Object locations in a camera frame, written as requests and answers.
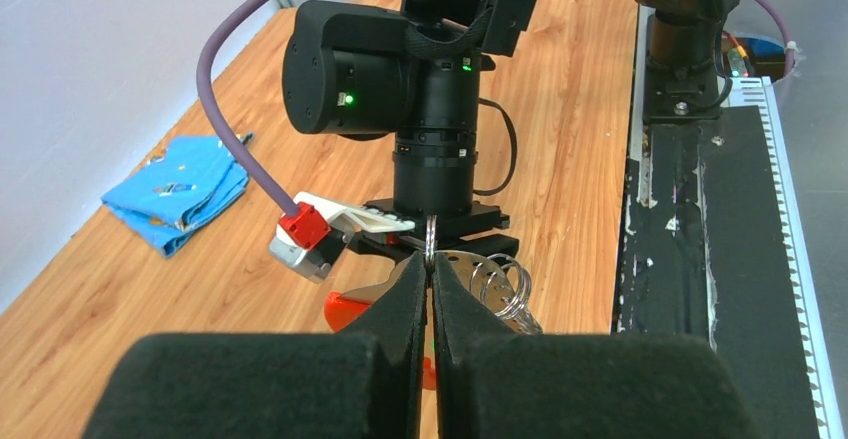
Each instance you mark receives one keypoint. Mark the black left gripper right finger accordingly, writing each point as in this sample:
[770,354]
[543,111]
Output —
[630,386]

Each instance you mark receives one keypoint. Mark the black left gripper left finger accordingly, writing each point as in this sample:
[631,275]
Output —
[241,385]

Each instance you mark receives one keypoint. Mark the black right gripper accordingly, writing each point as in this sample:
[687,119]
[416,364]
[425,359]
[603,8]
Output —
[472,231]

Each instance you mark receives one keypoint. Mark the metal keyring plate with spring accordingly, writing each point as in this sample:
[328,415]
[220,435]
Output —
[426,330]

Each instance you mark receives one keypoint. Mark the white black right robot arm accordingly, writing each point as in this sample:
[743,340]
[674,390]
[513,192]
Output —
[364,72]

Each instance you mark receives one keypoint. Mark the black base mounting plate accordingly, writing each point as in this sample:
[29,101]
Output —
[712,247]

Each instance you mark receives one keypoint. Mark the blue folded cloth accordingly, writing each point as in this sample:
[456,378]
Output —
[178,191]

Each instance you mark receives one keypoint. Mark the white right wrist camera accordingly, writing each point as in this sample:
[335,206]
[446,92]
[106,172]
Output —
[311,242]

